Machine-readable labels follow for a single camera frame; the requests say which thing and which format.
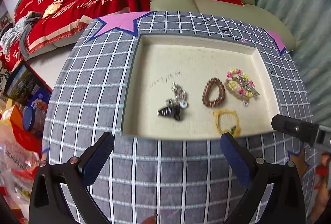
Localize yellow string bracelet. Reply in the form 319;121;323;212
213;108;242;136

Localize tan braided bracelet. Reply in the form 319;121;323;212
224;79;259;107

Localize silver heart pendant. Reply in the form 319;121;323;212
172;82;186;102

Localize black hair claw clip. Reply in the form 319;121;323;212
157;105;181;121

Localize cream jewelry tray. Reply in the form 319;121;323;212
121;34;280;140

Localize clear plastic gift bags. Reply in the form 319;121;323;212
1;125;40;216

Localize orange gift box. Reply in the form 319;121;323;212
1;105;42;154

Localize blue lidded jar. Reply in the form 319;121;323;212
22;107;36;132

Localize blue snack box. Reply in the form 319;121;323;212
27;88;52;136

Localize dark landscape box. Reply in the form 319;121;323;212
3;60;52;106

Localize teal curtain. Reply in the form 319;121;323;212
256;0;330;125

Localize pile of grey clothes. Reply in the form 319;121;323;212
1;12;43;59

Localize round beige plush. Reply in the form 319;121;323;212
43;2;62;18

